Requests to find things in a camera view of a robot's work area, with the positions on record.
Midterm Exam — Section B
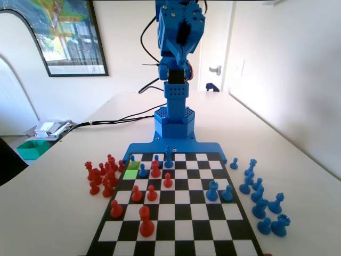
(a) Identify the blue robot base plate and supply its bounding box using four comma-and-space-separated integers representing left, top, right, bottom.
123, 132, 228, 166

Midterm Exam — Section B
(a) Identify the blue chess queen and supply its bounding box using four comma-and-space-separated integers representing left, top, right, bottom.
268, 193, 285, 214

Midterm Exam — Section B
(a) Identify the white arched panel black edge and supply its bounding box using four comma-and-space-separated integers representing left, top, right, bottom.
0, 9, 52, 78

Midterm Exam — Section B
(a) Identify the thin black cable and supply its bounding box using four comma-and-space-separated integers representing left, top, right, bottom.
136, 78, 164, 94

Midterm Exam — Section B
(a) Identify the large red piece front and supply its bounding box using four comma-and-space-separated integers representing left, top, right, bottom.
139, 205, 155, 238

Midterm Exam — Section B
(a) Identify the red chess knight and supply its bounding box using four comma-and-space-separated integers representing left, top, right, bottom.
105, 169, 119, 187
88, 168, 103, 187

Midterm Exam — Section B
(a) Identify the black table cable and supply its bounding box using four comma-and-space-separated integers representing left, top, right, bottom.
61, 115, 157, 139
61, 105, 167, 139

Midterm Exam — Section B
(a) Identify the blue table clamp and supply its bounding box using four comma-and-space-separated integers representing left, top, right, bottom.
205, 82, 221, 93

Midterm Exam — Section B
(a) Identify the black framed poster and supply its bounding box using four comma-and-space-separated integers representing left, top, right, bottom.
0, 0, 109, 77

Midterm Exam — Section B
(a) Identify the tall blue piece back row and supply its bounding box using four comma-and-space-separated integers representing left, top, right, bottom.
164, 146, 173, 169

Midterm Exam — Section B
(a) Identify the black white chessboard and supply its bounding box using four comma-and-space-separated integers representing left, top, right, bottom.
85, 151, 265, 256

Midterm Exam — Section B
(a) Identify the red chess queen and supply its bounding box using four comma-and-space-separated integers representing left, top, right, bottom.
84, 161, 94, 180

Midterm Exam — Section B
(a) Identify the pile of papers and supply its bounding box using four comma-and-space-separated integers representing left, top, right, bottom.
34, 119, 73, 138

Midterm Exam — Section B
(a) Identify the green plastic box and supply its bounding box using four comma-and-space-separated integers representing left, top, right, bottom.
16, 140, 50, 161

